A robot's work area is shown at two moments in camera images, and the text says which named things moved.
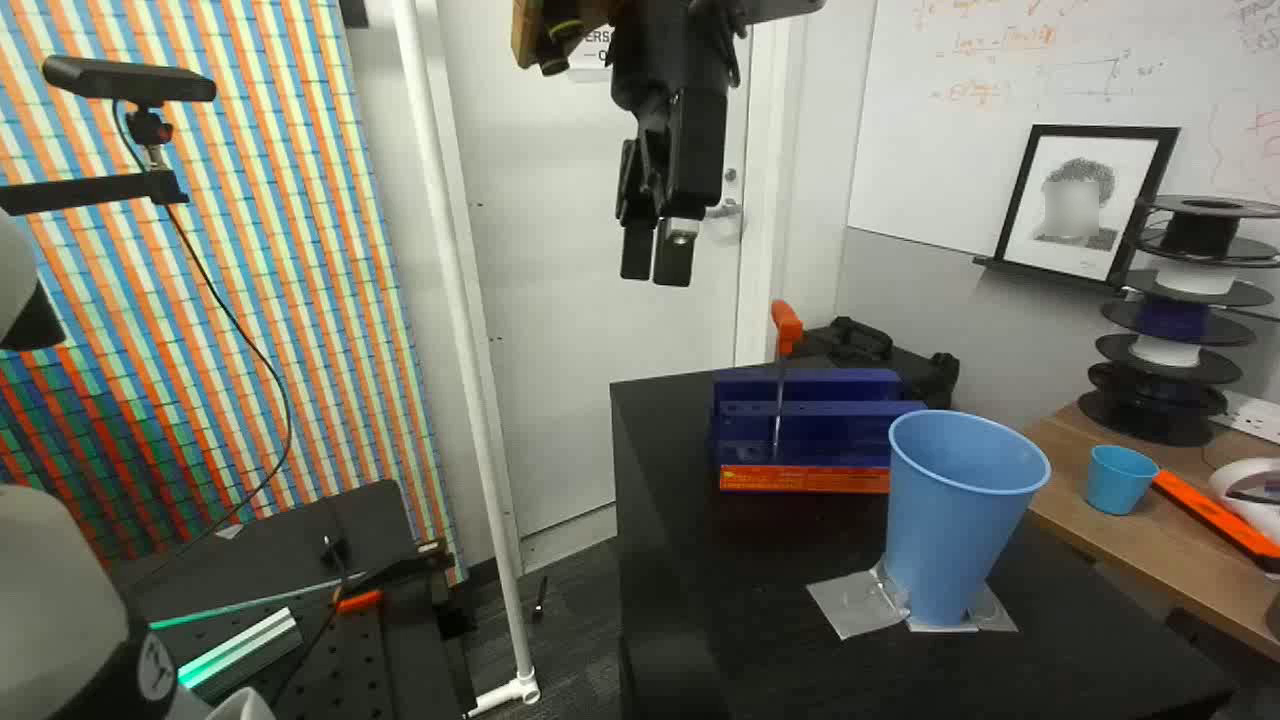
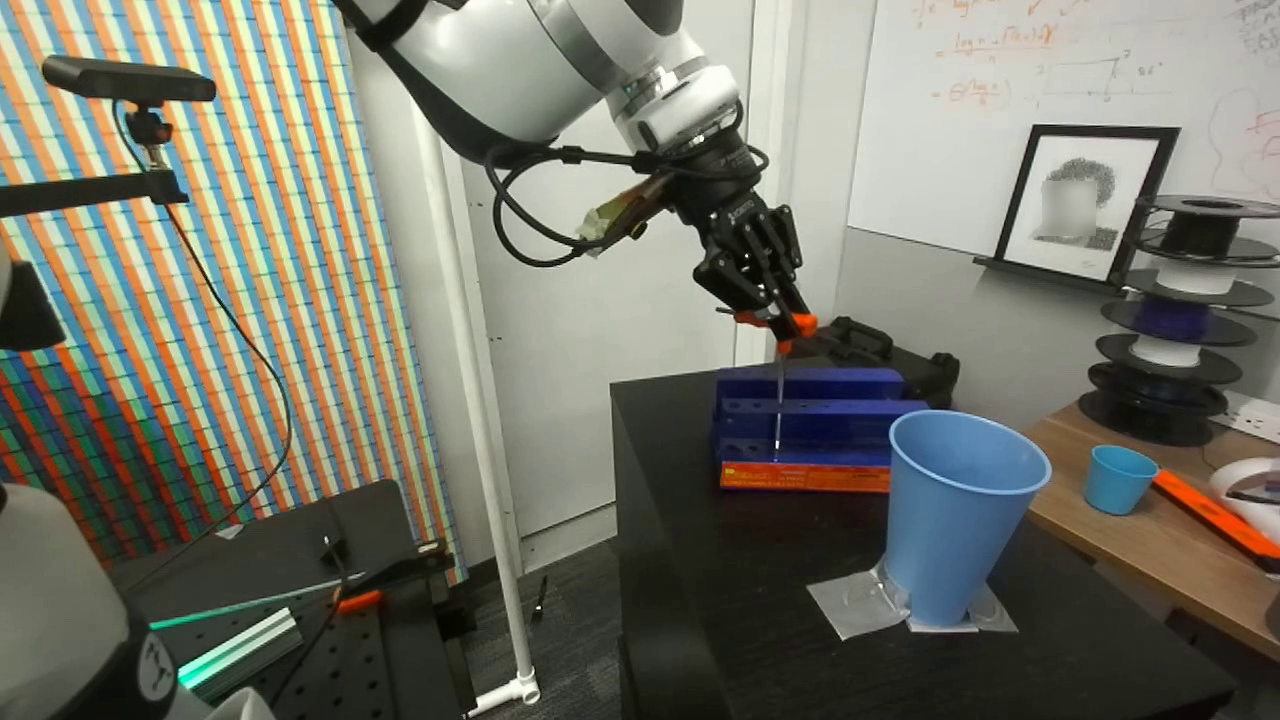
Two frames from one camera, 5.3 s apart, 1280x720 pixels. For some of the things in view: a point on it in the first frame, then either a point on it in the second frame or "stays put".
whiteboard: (952, 91) stays put
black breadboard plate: (326, 608) stays put
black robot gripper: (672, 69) -> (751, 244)
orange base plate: (806, 477) stays put
